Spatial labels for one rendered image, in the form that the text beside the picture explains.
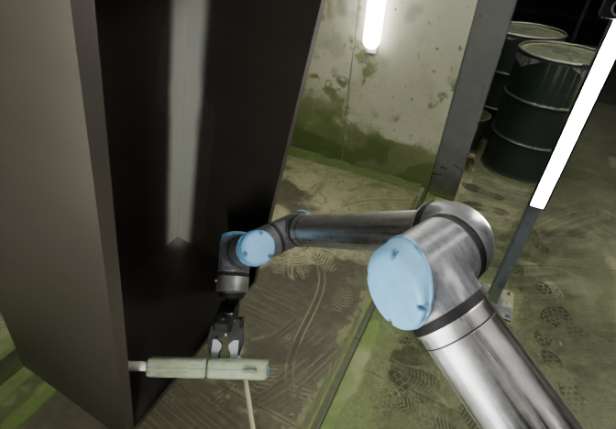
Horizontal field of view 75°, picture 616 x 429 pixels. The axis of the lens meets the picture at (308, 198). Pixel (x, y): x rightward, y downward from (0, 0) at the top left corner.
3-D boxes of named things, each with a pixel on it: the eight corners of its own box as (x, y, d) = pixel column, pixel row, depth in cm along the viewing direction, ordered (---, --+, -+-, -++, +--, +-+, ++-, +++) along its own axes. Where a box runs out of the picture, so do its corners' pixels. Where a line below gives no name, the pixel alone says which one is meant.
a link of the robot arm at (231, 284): (247, 276, 110) (212, 274, 110) (245, 294, 109) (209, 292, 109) (250, 278, 119) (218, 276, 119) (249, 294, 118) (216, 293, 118)
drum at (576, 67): (475, 145, 342) (511, 36, 291) (547, 155, 334) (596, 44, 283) (486, 181, 295) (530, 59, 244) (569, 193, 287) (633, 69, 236)
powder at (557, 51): (512, 41, 291) (512, 39, 290) (592, 49, 283) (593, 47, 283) (530, 62, 247) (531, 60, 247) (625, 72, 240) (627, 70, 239)
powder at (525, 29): (568, 32, 325) (569, 30, 324) (558, 45, 288) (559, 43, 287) (500, 21, 349) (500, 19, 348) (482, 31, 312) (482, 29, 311)
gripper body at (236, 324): (244, 337, 115) (247, 293, 118) (239, 340, 107) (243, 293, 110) (217, 335, 115) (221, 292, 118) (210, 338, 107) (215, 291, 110)
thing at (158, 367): (274, 352, 123) (267, 361, 101) (273, 368, 122) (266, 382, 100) (115, 347, 123) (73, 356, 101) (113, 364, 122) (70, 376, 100)
